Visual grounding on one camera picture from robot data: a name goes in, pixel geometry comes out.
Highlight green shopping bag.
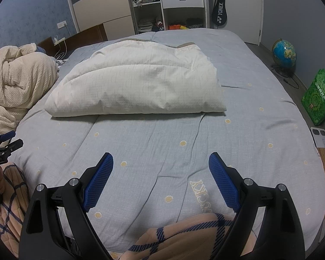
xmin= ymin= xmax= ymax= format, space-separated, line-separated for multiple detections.
xmin=301 ymin=68 xmax=325 ymax=125

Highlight white door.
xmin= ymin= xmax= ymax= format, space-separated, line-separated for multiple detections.
xmin=224 ymin=0 xmax=264 ymax=46

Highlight white padded jacket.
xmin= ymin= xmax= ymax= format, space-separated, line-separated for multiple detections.
xmin=44 ymin=40 xmax=227 ymax=118

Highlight white bathroom scale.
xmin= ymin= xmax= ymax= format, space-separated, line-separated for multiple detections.
xmin=311 ymin=126 xmax=325 ymax=160

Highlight blue globe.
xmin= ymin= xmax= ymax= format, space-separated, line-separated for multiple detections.
xmin=271 ymin=39 xmax=297 ymax=78

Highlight person's plaid pyjamas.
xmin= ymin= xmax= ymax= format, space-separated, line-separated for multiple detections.
xmin=122 ymin=213 xmax=256 ymax=260

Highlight white power strip with cables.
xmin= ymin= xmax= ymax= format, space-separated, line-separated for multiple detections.
xmin=54 ymin=36 xmax=69 ymax=61

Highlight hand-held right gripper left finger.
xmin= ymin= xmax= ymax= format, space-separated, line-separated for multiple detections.
xmin=18 ymin=152 xmax=115 ymax=260

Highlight black globe cable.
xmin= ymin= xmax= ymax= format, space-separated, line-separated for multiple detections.
xmin=279 ymin=76 xmax=300 ymax=89

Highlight brown wooden headboard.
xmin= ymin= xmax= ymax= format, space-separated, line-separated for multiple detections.
xmin=37 ymin=24 xmax=107 ymax=53

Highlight beige cloth bundle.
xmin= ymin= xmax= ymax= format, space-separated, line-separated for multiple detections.
xmin=133 ymin=0 xmax=160 ymax=7

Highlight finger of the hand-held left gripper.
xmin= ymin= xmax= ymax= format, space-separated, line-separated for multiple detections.
xmin=0 ymin=130 xmax=16 ymax=143
xmin=3 ymin=139 xmax=23 ymax=153

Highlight cream knitted blanket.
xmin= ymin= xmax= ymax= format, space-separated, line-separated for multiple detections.
xmin=0 ymin=43 xmax=60 ymax=138

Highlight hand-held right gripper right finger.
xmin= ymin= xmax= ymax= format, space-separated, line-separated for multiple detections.
xmin=208 ymin=152 xmax=306 ymax=260

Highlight black racket bag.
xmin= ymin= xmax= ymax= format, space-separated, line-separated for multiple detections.
xmin=212 ymin=0 xmax=229 ymax=29

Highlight grey dotted bed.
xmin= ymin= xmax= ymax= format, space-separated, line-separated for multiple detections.
xmin=0 ymin=30 xmax=325 ymax=260

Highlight dark folded clothes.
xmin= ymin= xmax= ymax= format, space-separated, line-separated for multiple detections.
xmin=186 ymin=18 xmax=205 ymax=29

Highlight folded clothes stack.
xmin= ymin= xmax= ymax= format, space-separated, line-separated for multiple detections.
xmin=138 ymin=18 xmax=155 ymax=32

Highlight white wardrobe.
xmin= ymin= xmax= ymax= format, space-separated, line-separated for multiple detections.
xmin=63 ymin=0 xmax=163 ymax=41

